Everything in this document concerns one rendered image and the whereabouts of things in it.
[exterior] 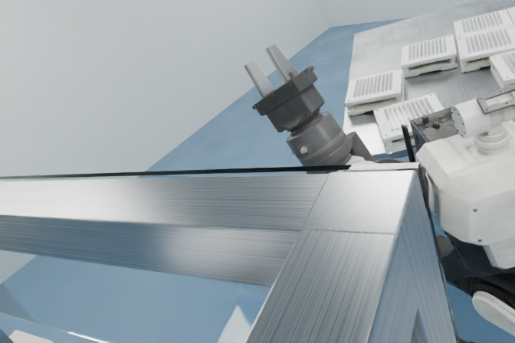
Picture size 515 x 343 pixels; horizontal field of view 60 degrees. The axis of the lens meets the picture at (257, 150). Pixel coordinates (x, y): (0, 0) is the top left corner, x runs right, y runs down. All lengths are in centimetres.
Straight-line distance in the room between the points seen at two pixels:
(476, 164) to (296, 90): 41
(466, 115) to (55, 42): 357
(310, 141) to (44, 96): 347
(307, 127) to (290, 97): 6
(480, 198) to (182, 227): 69
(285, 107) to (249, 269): 43
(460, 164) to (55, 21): 359
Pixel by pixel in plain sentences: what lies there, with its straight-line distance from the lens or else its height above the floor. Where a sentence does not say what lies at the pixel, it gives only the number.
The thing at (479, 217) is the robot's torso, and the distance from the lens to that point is 95.
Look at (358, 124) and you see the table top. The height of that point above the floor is 83.
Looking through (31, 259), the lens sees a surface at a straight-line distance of 75.
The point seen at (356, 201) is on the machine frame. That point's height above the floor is 161.
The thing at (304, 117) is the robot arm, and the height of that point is 147.
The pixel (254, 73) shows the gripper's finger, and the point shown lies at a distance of 74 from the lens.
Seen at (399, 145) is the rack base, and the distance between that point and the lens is 173.
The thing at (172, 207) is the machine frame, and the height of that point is 161.
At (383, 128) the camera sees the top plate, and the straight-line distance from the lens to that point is 177.
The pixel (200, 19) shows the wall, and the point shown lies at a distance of 485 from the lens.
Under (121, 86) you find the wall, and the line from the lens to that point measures 431.
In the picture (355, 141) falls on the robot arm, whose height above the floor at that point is 139.
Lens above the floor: 178
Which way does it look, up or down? 27 degrees down
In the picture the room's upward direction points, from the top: 23 degrees counter-clockwise
